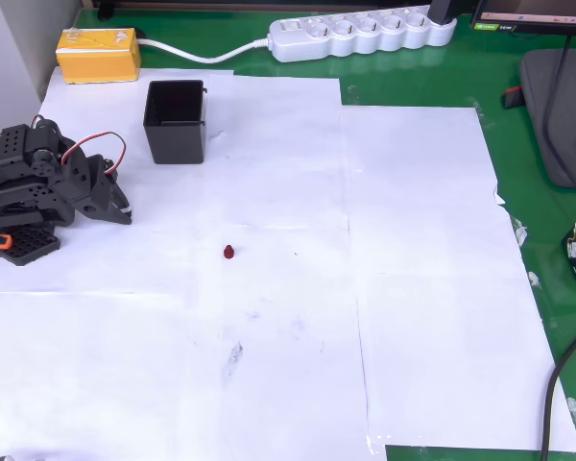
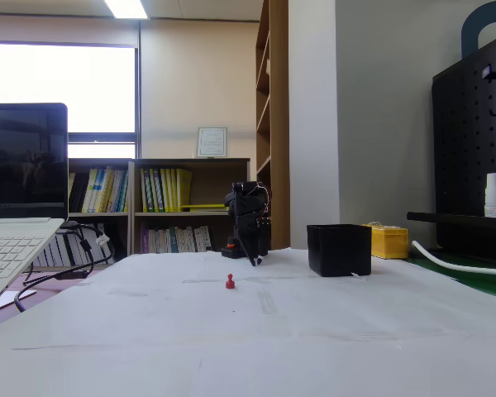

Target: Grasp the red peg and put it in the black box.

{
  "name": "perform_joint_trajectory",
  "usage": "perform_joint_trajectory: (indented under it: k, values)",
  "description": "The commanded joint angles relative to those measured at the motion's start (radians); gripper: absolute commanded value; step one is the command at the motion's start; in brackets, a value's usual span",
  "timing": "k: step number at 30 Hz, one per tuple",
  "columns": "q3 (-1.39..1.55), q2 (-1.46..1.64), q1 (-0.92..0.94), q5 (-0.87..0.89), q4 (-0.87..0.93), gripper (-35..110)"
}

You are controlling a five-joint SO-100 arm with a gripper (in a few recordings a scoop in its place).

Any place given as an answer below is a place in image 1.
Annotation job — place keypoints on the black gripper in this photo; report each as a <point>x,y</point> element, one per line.
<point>102,202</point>

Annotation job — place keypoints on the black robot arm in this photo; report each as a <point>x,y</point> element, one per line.
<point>9,192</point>

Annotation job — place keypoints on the black square container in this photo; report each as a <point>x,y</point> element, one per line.
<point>175,144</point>

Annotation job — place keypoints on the yellow cardboard box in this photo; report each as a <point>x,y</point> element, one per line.
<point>98,60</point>

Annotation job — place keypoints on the white paper sheet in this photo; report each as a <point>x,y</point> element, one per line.
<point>77,374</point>
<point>461,360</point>
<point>278,144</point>
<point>101,110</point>
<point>413,192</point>
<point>278,312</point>

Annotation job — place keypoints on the white power strip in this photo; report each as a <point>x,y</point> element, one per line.
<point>365,33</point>

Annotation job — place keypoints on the black power plug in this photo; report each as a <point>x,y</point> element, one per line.
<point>441,9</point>

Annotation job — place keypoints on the red black small tag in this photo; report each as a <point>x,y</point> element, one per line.
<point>512,97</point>

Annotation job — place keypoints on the grey monitor stand base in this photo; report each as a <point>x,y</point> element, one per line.
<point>533,134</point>

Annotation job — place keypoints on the black monitor with green sticker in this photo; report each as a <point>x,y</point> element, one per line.
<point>533,14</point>

